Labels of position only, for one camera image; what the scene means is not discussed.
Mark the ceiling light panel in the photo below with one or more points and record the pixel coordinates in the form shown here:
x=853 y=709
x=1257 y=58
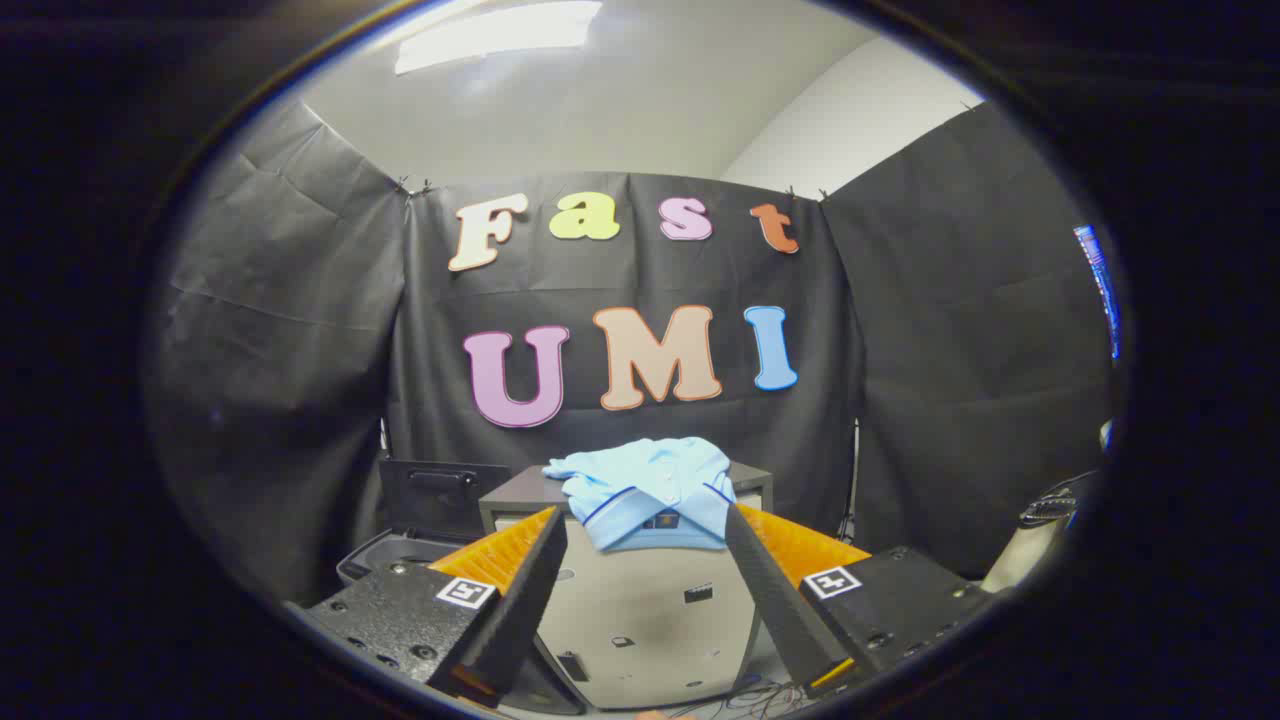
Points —
x=495 y=35

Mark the grey cabinet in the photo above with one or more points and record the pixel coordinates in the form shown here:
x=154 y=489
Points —
x=650 y=610

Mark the dark grey washing machine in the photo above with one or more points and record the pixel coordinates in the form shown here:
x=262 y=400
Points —
x=440 y=495

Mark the light blue polo shirt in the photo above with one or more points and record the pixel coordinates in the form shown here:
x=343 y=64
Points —
x=650 y=485

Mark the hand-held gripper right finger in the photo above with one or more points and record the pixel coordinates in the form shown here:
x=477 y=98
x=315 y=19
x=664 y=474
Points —
x=780 y=600

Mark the blue lit screen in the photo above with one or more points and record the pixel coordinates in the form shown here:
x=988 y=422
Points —
x=1100 y=290

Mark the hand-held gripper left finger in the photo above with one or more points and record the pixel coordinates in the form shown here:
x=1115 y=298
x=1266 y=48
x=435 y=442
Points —
x=520 y=610

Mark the black backdrop cloth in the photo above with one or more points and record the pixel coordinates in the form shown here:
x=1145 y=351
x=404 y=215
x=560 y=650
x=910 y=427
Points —
x=300 y=350

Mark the beige object with black band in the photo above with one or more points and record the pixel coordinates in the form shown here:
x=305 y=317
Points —
x=1020 y=555

